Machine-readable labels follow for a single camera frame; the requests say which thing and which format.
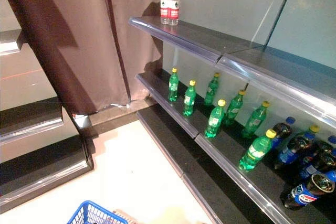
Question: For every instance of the blue plastic shopping basket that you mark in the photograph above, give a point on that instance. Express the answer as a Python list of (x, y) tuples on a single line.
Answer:
[(90, 214)]

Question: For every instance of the green soda bottle yellow cap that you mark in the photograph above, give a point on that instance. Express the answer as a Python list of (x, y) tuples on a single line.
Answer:
[(173, 87), (189, 100), (312, 129), (256, 151), (215, 121)]

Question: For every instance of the dark metal store shelf unit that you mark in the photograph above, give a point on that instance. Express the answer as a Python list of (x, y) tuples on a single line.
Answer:
[(34, 145), (236, 90)]

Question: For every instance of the clear water bottle red label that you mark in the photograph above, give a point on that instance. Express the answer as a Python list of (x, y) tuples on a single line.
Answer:
[(164, 3), (173, 6)]

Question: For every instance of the brown fabric curtain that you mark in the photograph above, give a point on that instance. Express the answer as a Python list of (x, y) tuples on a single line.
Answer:
[(86, 40)]

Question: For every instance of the dark cola bottle blue label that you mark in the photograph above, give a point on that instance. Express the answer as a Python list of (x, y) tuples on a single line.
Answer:
[(328, 144), (281, 132), (311, 167), (292, 150), (305, 192)]

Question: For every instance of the wooden brush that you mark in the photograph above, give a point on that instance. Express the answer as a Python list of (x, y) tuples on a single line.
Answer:
[(126, 214)]

